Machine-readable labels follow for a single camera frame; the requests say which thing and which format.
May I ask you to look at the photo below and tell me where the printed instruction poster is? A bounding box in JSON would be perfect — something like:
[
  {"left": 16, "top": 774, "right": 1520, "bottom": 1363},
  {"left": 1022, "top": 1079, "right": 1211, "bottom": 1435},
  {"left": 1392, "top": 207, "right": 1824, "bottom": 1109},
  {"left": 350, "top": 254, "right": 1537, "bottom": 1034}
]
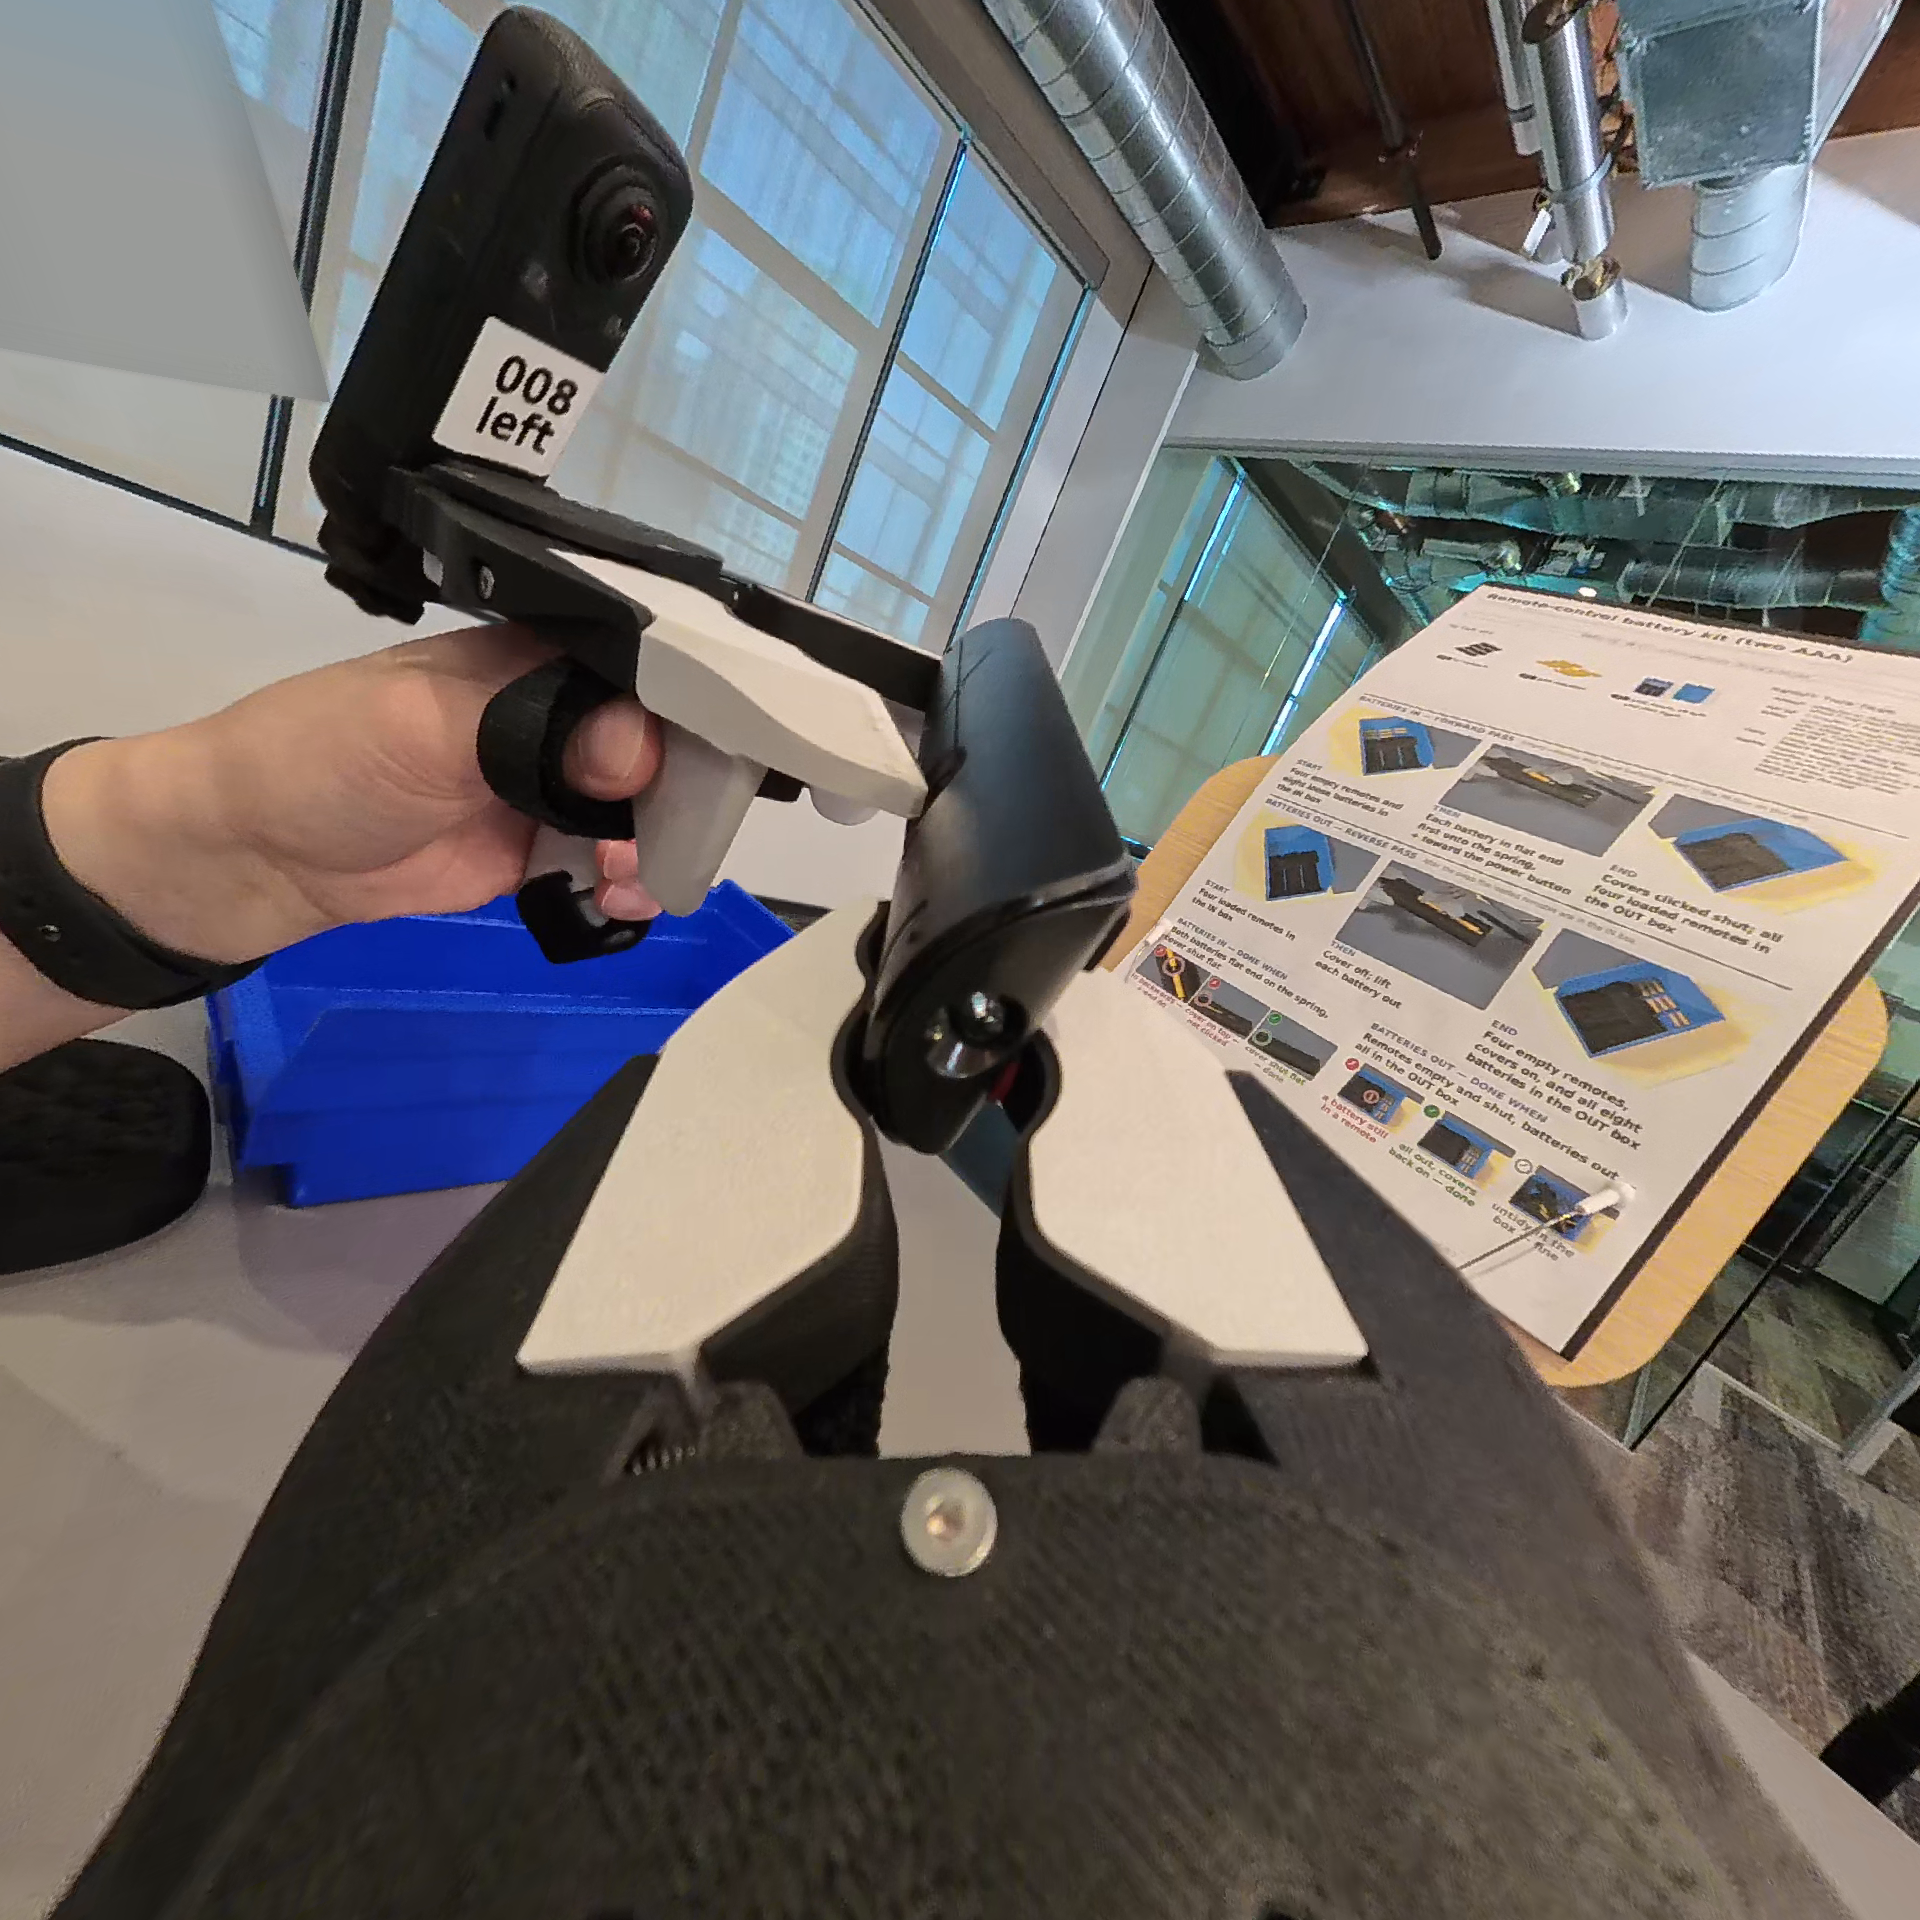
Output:
[{"left": 1110, "top": 586, "right": 1920, "bottom": 1359}]

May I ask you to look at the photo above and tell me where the metal wire page holder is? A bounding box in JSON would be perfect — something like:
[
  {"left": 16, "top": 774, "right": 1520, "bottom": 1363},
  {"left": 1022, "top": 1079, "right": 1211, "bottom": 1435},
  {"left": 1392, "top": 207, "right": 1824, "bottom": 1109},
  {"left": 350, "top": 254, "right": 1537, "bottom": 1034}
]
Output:
[{"left": 1457, "top": 1185, "right": 1640, "bottom": 1279}]

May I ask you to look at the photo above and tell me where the black remote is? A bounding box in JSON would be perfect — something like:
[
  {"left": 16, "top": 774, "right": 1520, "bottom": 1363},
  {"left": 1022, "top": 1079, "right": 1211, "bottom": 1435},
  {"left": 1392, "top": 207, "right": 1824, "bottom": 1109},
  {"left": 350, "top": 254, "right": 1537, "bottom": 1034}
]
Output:
[{"left": 856, "top": 621, "right": 1142, "bottom": 1219}]

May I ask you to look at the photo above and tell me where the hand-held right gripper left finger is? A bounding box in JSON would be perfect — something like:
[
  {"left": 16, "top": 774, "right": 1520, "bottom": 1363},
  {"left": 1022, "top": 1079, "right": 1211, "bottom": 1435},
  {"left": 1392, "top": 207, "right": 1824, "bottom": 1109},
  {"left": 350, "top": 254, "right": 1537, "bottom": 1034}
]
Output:
[{"left": 523, "top": 901, "right": 896, "bottom": 1390}]

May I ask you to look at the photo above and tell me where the black wristband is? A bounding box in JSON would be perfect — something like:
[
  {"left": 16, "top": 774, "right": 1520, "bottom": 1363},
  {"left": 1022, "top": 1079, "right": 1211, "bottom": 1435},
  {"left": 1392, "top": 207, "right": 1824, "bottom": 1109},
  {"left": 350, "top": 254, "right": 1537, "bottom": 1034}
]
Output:
[{"left": 0, "top": 740, "right": 231, "bottom": 1014}]

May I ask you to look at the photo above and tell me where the instruction sheet on stand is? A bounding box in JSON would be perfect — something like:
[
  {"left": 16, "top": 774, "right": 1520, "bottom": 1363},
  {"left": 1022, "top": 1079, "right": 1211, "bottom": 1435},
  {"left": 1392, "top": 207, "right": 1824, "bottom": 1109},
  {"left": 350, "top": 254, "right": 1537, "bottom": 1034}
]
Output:
[{"left": 1116, "top": 748, "right": 1896, "bottom": 1390}]

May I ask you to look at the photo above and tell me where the blue plastic bin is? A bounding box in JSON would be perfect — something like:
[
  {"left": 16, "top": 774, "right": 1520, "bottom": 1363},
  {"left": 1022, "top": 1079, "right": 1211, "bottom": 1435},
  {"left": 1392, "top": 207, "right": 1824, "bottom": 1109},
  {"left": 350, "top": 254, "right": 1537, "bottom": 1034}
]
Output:
[{"left": 204, "top": 879, "right": 800, "bottom": 1212}]

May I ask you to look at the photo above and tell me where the black textured cushion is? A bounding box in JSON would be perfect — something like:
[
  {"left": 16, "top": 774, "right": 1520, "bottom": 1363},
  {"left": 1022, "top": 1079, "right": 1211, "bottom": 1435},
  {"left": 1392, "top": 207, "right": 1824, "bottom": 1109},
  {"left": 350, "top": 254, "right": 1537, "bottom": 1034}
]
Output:
[{"left": 0, "top": 1039, "right": 214, "bottom": 1279}]

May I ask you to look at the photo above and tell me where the person's left hand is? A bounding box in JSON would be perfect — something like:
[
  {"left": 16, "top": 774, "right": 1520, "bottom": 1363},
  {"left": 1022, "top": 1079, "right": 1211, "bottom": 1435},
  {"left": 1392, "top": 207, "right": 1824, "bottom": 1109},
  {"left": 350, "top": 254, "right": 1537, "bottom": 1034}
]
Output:
[{"left": 46, "top": 627, "right": 675, "bottom": 964}]

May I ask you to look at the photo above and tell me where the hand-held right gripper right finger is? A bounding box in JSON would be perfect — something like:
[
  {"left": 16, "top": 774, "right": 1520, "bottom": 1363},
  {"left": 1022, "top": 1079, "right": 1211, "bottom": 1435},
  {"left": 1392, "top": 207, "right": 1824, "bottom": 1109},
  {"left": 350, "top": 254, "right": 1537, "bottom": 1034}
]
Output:
[{"left": 1006, "top": 974, "right": 1380, "bottom": 1390}]

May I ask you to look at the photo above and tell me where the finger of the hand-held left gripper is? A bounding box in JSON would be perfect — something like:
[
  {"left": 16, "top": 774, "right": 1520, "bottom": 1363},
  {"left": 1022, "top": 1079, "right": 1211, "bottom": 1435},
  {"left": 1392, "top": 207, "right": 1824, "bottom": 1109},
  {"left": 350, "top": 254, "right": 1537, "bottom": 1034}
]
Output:
[{"left": 558, "top": 558, "right": 938, "bottom": 831}]

